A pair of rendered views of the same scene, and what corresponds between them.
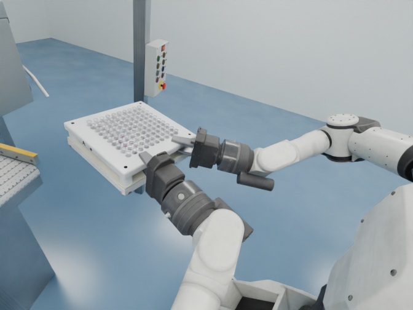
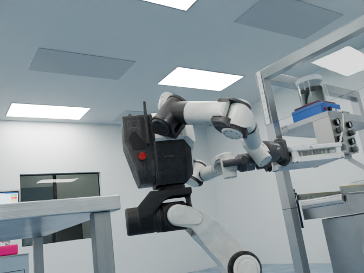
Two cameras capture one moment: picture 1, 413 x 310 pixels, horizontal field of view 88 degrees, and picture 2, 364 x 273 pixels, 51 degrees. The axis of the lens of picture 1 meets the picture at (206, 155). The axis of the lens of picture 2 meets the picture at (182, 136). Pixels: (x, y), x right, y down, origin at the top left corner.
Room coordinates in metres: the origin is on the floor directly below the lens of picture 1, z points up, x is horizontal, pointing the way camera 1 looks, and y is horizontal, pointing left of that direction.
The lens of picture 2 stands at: (1.45, -1.38, 0.75)
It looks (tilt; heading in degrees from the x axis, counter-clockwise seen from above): 14 degrees up; 139
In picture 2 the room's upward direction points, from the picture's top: 8 degrees counter-clockwise
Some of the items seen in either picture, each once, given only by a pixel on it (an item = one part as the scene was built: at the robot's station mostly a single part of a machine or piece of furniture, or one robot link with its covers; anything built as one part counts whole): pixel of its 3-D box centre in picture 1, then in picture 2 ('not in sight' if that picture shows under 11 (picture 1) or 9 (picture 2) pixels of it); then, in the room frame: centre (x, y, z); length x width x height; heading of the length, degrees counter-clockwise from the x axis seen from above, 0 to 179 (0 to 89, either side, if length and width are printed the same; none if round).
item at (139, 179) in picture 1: (134, 146); (306, 162); (0.47, 0.21, 0.99); 0.24 x 0.24 x 0.02; 61
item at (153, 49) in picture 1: (156, 68); not in sight; (1.16, 0.38, 0.97); 0.17 x 0.06 x 0.26; 178
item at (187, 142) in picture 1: (183, 139); not in sight; (0.47, 0.07, 1.05); 0.06 x 0.03 x 0.02; 94
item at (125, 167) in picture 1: (134, 131); (304, 152); (0.47, 0.21, 1.04); 0.25 x 0.24 x 0.02; 151
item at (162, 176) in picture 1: (171, 190); (256, 160); (0.30, 0.05, 1.03); 0.12 x 0.10 x 0.13; 54
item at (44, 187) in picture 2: not in sight; (62, 207); (-4.81, 1.15, 1.43); 1.38 x 0.01 x 1.16; 83
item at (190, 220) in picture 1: (212, 228); (233, 165); (0.25, -0.05, 1.02); 0.11 x 0.11 x 0.11; 54
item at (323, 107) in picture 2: not in sight; (317, 112); (0.35, 0.63, 1.32); 0.21 x 0.20 x 0.09; 178
